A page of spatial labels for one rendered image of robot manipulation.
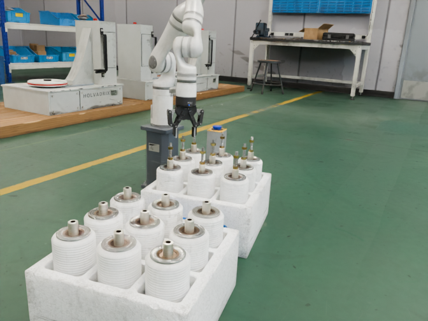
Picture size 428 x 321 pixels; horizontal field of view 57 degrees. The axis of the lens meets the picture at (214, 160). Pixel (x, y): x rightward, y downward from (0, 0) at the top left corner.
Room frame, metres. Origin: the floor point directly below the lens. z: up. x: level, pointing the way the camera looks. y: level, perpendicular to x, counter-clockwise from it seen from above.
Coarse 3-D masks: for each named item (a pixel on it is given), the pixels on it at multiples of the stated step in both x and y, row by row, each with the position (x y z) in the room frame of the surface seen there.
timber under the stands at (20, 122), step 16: (208, 96) 4.90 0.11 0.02; (0, 112) 3.01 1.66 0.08; (16, 112) 3.04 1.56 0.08; (80, 112) 3.17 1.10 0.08; (96, 112) 3.28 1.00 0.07; (112, 112) 3.44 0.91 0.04; (128, 112) 3.62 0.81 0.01; (0, 128) 2.53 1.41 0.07; (16, 128) 2.63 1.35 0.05; (32, 128) 2.74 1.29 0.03; (48, 128) 2.86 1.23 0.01
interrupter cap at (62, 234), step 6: (66, 228) 0.83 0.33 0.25; (78, 228) 0.84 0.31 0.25; (84, 228) 0.84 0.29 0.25; (60, 234) 0.80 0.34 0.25; (66, 234) 0.81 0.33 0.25; (78, 234) 0.81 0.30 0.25; (84, 234) 0.81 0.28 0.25; (66, 240) 0.78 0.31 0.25; (72, 240) 0.78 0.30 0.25; (78, 240) 0.78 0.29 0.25
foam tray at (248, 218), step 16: (144, 192) 1.27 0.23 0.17; (160, 192) 1.27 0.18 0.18; (256, 192) 1.31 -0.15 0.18; (192, 208) 1.22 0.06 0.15; (224, 208) 1.19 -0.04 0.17; (240, 208) 1.17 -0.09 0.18; (256, 208) 1.26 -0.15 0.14; (224, 224) 1.19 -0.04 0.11; (240, 224) 1.17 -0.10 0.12; (256, 224) 1.29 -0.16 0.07; (240, 240) 1.17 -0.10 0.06; (240, 256) 1.17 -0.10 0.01
